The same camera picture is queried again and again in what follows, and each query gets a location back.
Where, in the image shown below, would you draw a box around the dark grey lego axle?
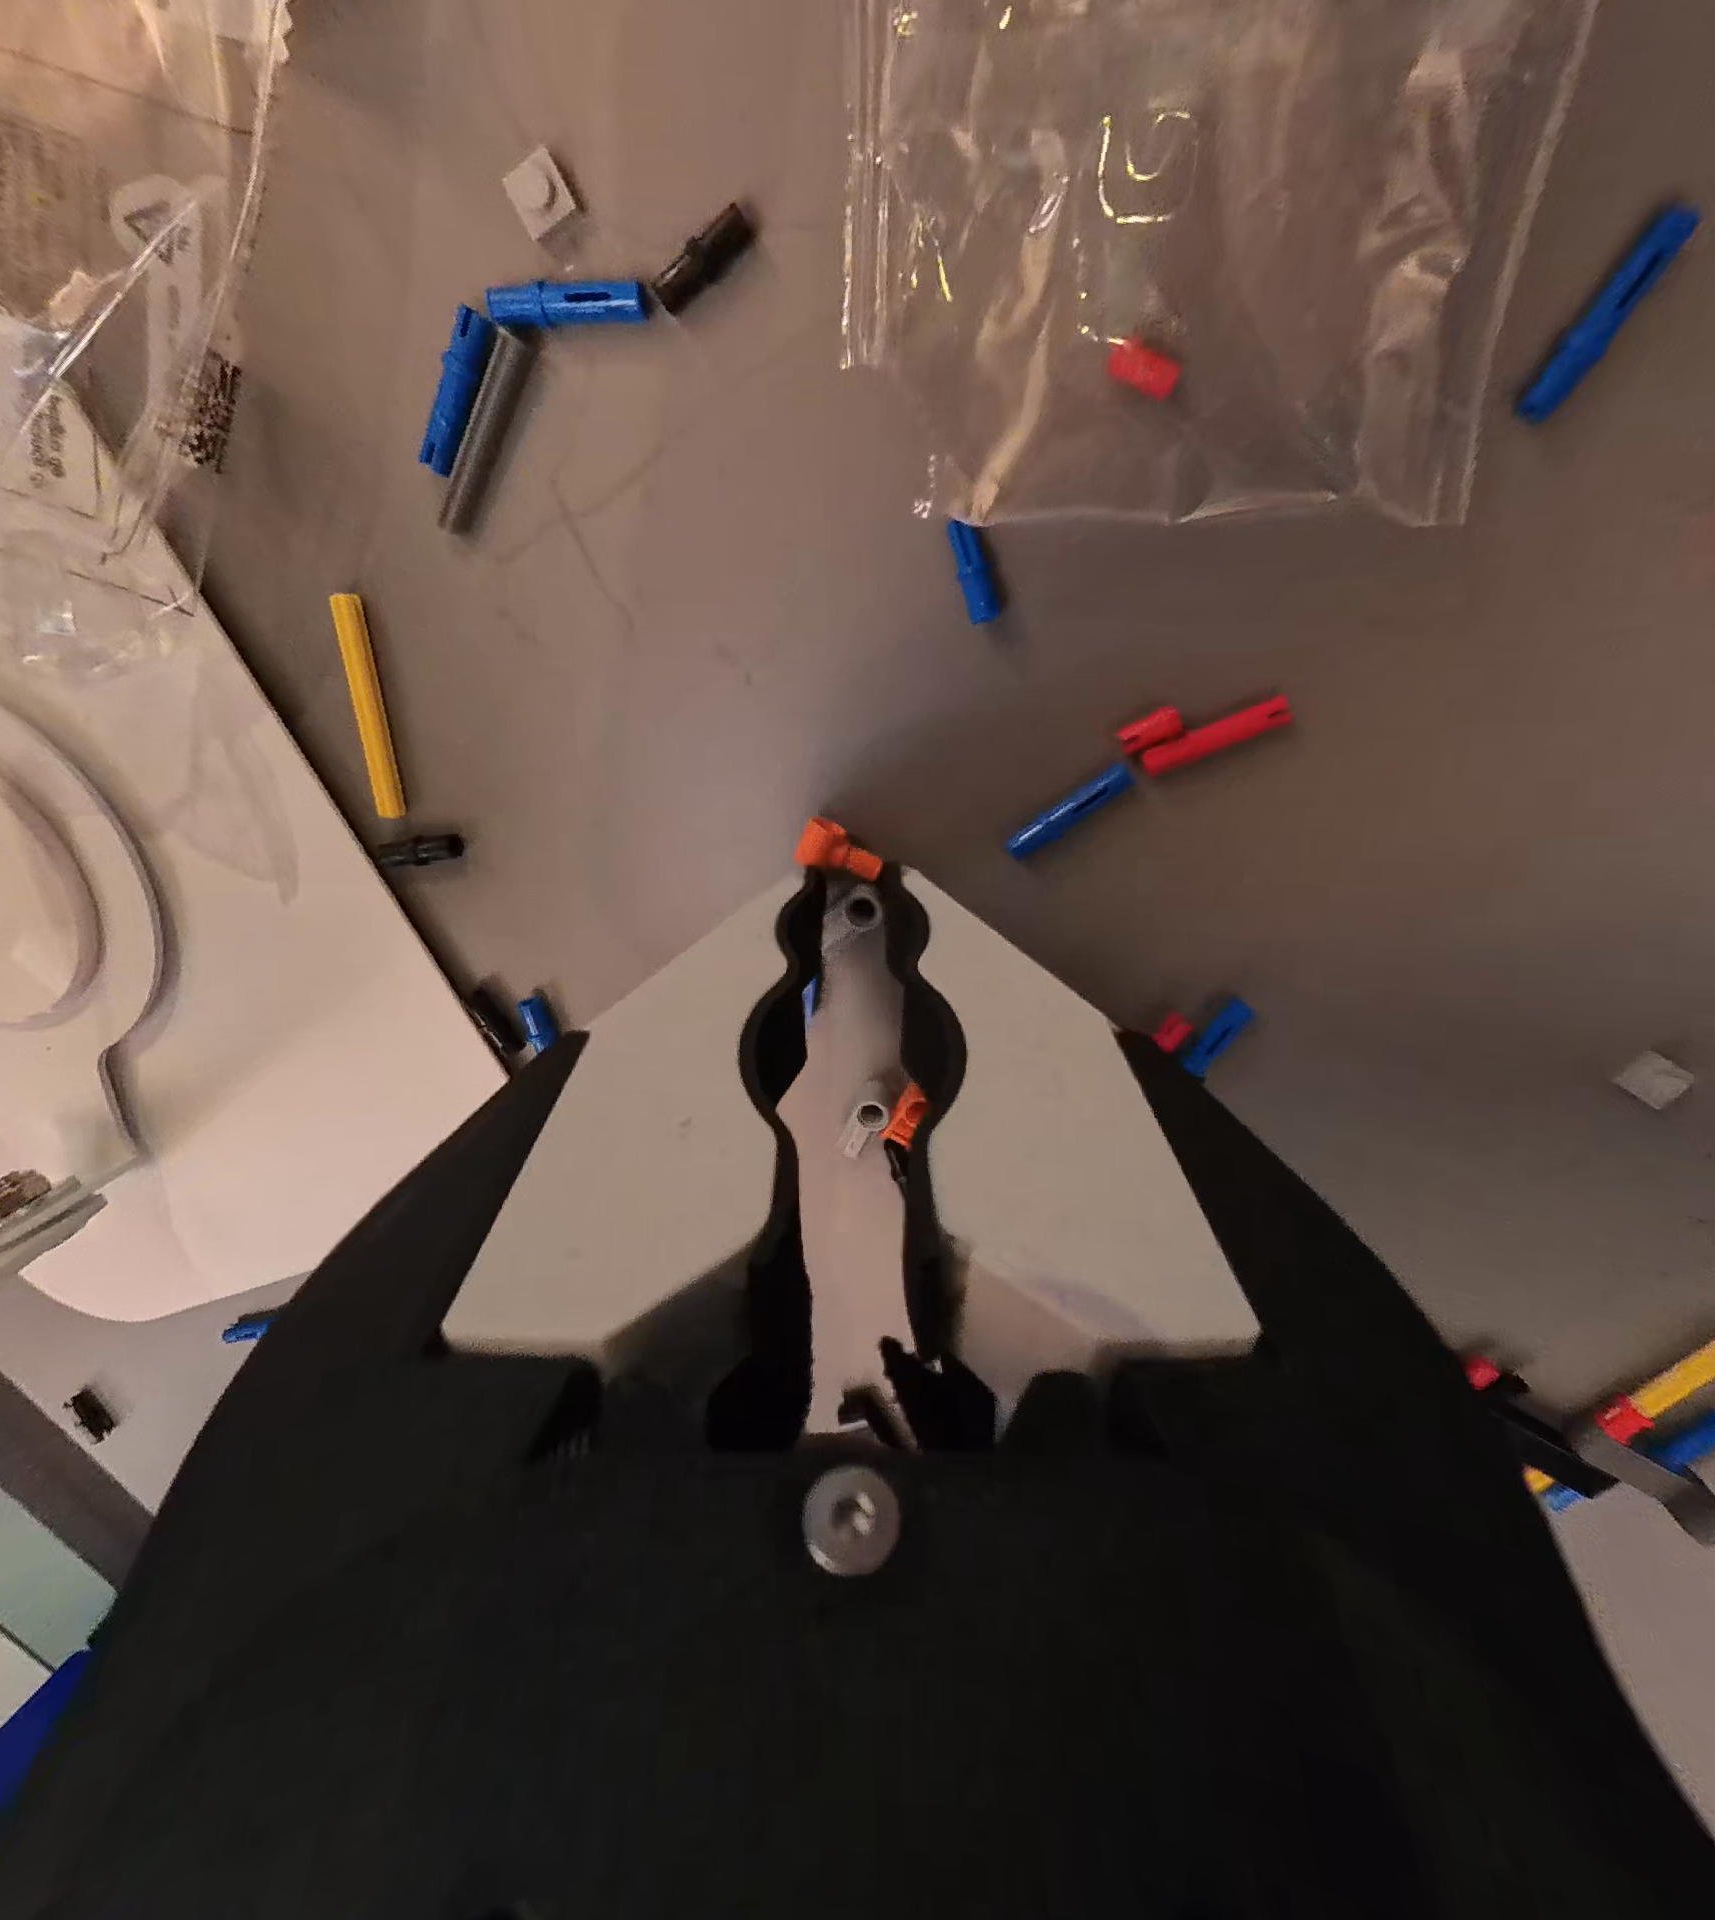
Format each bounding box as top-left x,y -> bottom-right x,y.
438,321 -> 539,537

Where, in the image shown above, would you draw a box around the yellow lego axle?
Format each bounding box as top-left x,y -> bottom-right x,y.
330,592 -> 410,820

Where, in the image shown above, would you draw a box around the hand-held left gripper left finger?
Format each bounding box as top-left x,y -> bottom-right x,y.
440,873 -> 817,1452

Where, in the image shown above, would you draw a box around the small clear plastic bag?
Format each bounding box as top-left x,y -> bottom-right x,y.
839,0 -> 1597,530

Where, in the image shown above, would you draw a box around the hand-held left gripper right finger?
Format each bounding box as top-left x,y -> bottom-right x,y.
891,865 -> 1263,1445

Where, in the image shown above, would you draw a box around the scattered small lego pins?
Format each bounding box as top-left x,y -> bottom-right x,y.
220,198 -> 1705,1347

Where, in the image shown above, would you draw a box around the light grey lego plate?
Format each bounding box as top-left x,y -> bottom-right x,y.
502,143 -> 581,241

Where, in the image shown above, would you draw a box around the white stand base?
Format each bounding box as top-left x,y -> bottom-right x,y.
0,502 -> 517,1360

